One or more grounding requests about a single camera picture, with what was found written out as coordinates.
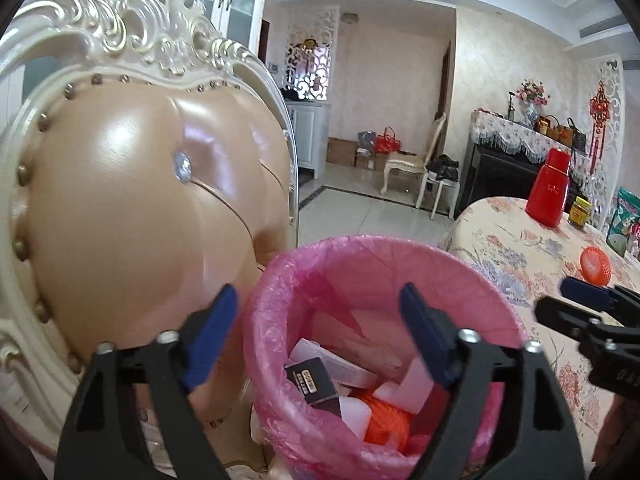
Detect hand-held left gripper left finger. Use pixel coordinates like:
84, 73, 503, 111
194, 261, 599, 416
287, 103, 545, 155
54, 284, 240, 480

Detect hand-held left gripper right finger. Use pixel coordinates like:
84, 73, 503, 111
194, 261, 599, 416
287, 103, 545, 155
399, 282, 586, 480

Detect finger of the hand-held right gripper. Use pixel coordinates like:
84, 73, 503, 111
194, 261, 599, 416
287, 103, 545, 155
534, 296, 613, 346
559, 276, 640, 313

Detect small orange foam net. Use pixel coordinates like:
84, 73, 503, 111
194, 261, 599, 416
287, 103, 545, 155
580, 246, 613, 286

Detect white foam block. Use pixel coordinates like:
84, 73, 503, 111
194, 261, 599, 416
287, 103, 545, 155
395, 360, 437, 414

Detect large orange foam net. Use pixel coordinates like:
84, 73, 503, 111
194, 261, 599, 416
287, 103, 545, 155
357, 390, 417, 457

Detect small black box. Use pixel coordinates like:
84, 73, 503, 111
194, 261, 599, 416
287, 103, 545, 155
284, 357, 343, 417

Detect pink-lined trash bin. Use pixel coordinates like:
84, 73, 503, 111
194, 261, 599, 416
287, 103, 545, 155
242, 235, 531, 480

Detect person's right hand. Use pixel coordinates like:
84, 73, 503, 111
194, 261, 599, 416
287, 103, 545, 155
597, 394, 640, 468

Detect small yellow-lid jar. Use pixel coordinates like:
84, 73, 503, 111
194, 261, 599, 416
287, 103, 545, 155
569, 196, 594, 231

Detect green snack bag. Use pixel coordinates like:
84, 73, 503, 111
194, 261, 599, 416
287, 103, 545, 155
606, 187, 640, 257

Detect red thermos bottle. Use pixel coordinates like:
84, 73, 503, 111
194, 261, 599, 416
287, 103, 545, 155
525, 147, 573, 228

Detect black piano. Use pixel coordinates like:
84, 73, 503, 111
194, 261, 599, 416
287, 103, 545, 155
457, 142, 591, 211

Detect white stool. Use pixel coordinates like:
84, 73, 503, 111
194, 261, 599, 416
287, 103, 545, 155
417, 175, 461, 219

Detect cream carved leather chair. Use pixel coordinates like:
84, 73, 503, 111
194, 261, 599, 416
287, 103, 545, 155
0, 0, 301, 480

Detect dark handbag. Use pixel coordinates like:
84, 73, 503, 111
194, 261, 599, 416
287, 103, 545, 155
567, 117, 589, 153

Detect tall white lattice screen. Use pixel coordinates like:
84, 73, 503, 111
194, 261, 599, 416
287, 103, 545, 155
582, 55, 626, 221

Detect dark bag on stool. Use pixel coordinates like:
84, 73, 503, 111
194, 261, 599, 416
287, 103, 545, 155
427, 155, 460, 182

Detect cream carved dining chair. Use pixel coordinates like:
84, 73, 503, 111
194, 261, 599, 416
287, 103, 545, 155
380, 112, 448, 206

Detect floral fringed piano cover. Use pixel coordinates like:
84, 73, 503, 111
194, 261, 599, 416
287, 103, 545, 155
470, 109, 592, 162

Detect red knot hanging ornament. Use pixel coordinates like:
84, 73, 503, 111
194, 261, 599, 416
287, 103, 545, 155
589, 80, 612, 161

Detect red gift bag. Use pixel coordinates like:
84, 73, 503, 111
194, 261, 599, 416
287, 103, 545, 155
376, 127, 402, 155

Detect pink flowers in vase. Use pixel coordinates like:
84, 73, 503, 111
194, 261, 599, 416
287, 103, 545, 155
516, 79, 550, 128

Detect cardboard box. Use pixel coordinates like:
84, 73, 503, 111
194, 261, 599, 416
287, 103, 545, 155
327, 137, 359, 165

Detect low white cabinet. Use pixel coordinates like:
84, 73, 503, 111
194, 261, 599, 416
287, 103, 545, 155
287, 102, 332, 178

